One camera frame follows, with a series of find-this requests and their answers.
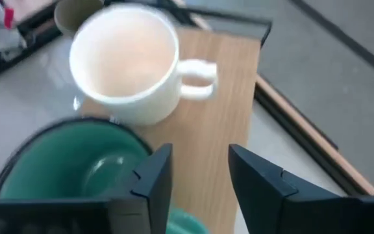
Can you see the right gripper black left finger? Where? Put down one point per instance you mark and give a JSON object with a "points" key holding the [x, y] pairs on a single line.
{"points": [[148, 195]]}

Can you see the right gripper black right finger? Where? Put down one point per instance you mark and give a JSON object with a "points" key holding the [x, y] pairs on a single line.
{"points": [[271, 201]]}

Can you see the teal mug with dark rim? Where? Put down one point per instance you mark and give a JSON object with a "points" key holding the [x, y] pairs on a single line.
{"points": [[63, 162]]}

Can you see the white ceramic mug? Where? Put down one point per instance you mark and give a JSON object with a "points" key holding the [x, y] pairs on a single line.
{"points": [[125, 58]]}

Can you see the wooden shelf with black frame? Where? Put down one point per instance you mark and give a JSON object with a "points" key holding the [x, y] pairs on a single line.
{"points": [[219, 123]]}

